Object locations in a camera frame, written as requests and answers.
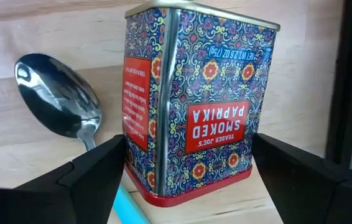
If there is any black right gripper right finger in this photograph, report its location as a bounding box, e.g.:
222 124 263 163
252 133 352 224

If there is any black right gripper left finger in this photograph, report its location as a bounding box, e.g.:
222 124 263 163
0 134 126 224

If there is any teal handled spoon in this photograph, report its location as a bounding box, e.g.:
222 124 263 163
14 52 151 224

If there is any patterned smoked paprika tin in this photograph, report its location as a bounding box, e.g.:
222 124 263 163
122 0 281 208

